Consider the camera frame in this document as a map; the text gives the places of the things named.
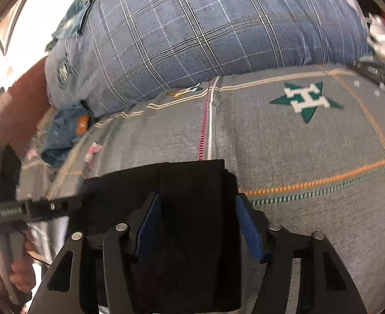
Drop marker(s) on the black pants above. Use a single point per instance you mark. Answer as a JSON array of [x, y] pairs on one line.
[[192, 202]]

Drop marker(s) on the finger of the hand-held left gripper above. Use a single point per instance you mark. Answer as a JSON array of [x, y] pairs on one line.
[[55, 206]]

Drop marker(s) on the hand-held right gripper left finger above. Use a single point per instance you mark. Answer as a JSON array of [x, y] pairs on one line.
[[148, 229]]

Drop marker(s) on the folded blue jeans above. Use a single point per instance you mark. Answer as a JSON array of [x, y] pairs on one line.
[[61, 134]]

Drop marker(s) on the blue plaid pillow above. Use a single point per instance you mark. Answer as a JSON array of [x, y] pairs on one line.
[[212, 32]]

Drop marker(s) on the bright window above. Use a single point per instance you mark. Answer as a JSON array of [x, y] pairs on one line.
[[3, 59]]

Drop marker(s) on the crumpled denim garment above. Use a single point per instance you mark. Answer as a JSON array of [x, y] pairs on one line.
[[73, 19]]

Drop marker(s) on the person's left hand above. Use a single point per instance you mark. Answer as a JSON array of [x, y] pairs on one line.
[[22, 278]]

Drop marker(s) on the grey patterned bedsheet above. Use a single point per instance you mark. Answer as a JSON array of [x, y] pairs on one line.
[[277, 144]]

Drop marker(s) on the white red patterned cloth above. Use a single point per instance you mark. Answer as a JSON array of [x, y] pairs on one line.
[[382, 39]]

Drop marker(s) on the brown headboard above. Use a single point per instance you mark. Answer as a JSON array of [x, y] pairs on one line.
[[29, 104]]

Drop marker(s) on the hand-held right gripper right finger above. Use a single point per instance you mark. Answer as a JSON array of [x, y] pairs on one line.
[[249, 229]]

